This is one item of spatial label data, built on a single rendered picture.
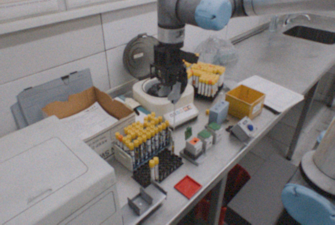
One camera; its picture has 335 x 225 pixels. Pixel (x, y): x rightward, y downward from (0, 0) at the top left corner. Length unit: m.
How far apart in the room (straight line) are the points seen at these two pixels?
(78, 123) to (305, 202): 0.83
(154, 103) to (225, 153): 0.35
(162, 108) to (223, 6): 0.60
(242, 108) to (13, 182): 0.90
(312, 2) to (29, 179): 0.66
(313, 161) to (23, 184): 0.57
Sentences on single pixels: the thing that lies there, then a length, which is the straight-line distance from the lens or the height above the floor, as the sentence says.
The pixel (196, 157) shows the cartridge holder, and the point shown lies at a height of 0.90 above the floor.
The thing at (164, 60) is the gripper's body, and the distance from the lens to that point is 0.72.
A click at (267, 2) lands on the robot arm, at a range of 0.65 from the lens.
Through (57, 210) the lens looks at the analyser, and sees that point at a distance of 0.54.
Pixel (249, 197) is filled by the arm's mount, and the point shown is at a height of 0.95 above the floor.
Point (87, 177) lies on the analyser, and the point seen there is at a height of 1.18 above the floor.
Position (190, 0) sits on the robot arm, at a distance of 0.61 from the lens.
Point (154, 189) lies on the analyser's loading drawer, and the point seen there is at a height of 0.91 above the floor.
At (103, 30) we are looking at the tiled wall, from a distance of 1.20.
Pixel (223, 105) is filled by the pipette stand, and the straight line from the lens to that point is 1.10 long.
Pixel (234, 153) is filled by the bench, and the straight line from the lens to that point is 1.04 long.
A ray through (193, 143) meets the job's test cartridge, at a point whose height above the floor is 0.95.
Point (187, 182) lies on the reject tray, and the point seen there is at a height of 0.88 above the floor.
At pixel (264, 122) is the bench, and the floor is 0.88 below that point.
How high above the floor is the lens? 1.58
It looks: 32 degrees down
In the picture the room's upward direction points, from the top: straight up
